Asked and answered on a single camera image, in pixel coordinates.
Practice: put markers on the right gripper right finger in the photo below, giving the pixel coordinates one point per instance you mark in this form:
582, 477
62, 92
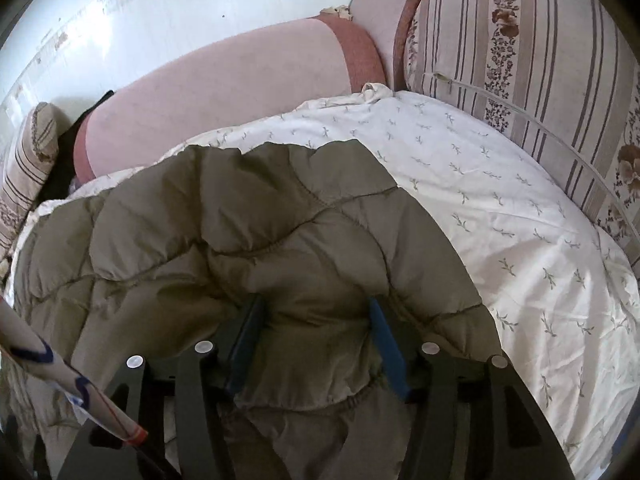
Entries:
474, 420

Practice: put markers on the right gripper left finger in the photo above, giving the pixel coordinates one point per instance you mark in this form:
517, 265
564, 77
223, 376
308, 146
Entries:
176, 401

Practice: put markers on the olive quilted hooded jacket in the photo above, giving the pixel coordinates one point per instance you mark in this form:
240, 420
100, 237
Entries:
157, 263

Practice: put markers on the white leaf print bedsheet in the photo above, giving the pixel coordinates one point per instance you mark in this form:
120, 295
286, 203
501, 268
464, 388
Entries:
562, 293

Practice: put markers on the white blue patterned sleeve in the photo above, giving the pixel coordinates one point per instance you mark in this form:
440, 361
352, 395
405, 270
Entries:
33, 354

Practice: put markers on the black garment behind bolster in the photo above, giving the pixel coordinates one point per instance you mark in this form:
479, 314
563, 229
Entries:
63, 172

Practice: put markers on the striped floral cushion left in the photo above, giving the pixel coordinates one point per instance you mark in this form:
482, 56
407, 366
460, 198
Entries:
25, 166

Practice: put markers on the striped floral cushion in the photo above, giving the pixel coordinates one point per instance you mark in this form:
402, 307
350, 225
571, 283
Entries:
557, 78
25, 166

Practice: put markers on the pink bolster cushion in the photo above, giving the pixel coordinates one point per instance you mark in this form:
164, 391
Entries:
261, 73

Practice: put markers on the striped floral cushion right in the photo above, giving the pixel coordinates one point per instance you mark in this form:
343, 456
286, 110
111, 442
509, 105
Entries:
557, 78

